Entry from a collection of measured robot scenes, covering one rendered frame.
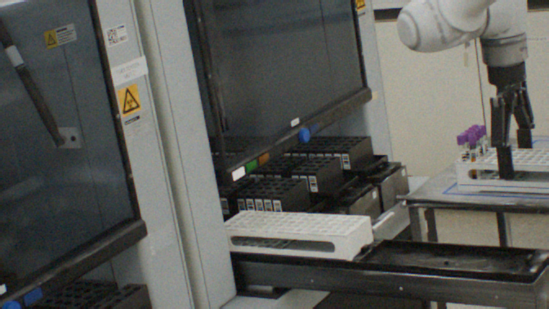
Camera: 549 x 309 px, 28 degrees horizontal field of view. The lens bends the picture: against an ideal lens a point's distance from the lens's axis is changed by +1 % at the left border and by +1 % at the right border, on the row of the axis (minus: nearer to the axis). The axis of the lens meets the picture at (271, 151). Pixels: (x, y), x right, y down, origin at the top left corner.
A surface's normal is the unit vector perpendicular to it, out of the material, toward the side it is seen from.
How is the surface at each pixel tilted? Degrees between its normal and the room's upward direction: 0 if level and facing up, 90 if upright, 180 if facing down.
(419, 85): 90
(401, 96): 90
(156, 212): 90
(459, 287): 90
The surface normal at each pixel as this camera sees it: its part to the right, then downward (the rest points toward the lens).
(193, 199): 0.84, 0.00
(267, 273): -0.52, 0.31
